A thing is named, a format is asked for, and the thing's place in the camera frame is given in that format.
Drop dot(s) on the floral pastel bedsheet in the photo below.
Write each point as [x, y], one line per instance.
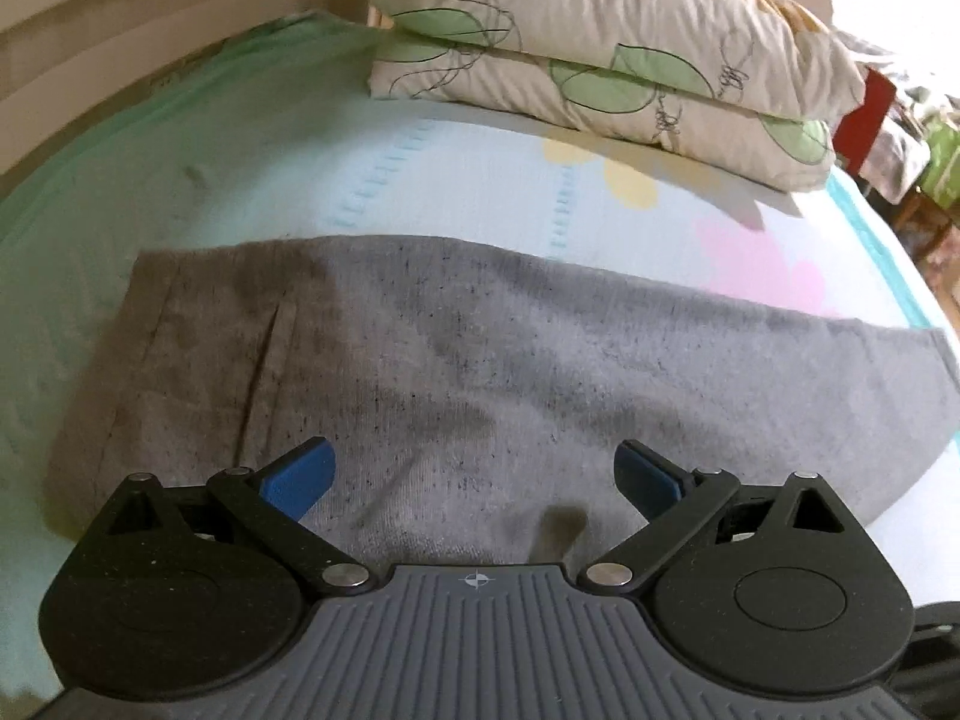
[262, 165]

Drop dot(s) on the green leaf print bag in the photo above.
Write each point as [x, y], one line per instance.
[943, 165]

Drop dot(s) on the folded floral quilt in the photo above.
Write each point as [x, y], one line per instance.
[600, 15]

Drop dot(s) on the brown wooden stool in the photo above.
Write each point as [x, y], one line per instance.
[919, 214]

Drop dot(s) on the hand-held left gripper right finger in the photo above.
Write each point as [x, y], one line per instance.
[645, 476]

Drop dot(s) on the grey pants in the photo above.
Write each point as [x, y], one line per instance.
[487, 375]

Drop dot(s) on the wooden bed headboard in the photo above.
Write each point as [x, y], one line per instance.
[112, 30]

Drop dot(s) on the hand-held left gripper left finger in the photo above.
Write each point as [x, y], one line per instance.
[300, 476]

